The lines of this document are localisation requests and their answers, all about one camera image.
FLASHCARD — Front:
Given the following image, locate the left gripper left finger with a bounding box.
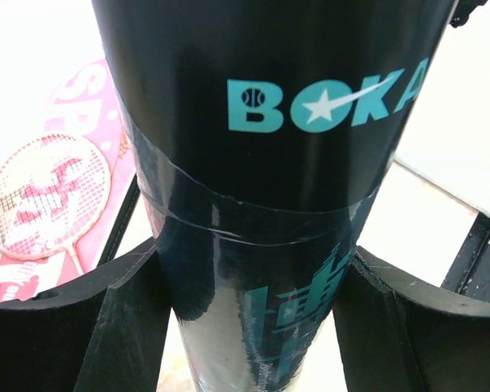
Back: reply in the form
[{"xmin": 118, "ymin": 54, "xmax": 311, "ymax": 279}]
[{"xmin": 0, "ymin": 240, "xmax": 171, "ymax": 391}]

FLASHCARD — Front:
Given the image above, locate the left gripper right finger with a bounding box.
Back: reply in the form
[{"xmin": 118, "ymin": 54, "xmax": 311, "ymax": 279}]
[{"xmin": 333, "ymin": 248, "xmax": 490, "ymax": 391}]

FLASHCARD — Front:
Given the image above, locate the pink racket cover bag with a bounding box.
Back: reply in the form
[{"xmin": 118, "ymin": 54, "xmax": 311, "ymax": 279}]
[{"xmin": 0, "ymin": 59, "xmax": 135, "ymax": 302}]

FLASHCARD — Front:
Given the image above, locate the pink racket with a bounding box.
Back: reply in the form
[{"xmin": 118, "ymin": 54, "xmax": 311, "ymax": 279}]
[{"xmin": 0, "ymin": 131, "xmax": 111, "ymax": 274}]

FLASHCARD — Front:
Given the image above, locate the black shuttlecock tube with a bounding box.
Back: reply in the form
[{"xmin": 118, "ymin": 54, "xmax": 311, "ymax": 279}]
[{"xmin": 93, "ymin": 1, "xmax": 456, "ymax": 391}]

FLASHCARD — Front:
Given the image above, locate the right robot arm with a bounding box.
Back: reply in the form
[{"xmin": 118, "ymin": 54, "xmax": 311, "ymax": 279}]
[{"xmin": 449, "ymin": 0, "xmax": 488, "ymax": 29}]

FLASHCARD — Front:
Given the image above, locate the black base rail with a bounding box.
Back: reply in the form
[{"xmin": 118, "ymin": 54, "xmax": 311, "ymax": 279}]
[{"xmin": 441, "ymin": 213, "xmax": 490, "ymax": 303}]

